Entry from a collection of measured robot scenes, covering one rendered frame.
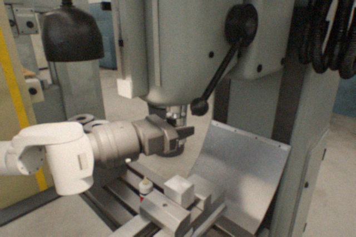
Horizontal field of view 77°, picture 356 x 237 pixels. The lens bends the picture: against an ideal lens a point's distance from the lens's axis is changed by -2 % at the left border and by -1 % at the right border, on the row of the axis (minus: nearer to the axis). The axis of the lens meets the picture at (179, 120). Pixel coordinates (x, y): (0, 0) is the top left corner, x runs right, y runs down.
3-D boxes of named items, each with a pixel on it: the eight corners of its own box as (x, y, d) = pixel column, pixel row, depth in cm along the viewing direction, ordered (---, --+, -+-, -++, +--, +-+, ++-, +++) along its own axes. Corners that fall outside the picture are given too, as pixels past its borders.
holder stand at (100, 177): (100, 188, 78) (92, 137, 70) (67, 166, 90) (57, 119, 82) (127, 171, 87) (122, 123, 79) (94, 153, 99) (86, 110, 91)
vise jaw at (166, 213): (174, 239, 52) (174, 227, 50) (139, 212, 59) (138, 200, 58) (191, 223, 56) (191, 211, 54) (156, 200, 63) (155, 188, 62)
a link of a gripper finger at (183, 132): (192, 135, 53) (169, 142, 50) (193, 123, 52) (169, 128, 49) (196, 138, 52) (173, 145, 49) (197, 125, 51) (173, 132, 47)
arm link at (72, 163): (115, 127, 40) (43, 143, 35) (124, 181, 43) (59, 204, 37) (100, 117, 50) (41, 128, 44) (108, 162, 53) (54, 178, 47)
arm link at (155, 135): (179, 122, 44) (120, 137, 38) (179, 164, 48) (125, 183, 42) (151, 104, 54) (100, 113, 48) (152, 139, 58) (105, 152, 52)
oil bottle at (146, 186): (146, 212, 68) (144, 183, 64) (138, 205, 71) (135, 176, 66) (156, 205, 71) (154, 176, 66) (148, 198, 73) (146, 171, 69)
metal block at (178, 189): (181, 212, 57) (181, 194, 55) (164, 201, 61) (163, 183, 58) (193, 201, 61) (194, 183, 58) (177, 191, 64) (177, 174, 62)
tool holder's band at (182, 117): (161, 118, 51) (161, 114, 51) (174, 113, 55) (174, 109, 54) (177, 124, 49) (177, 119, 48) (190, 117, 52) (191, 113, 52)
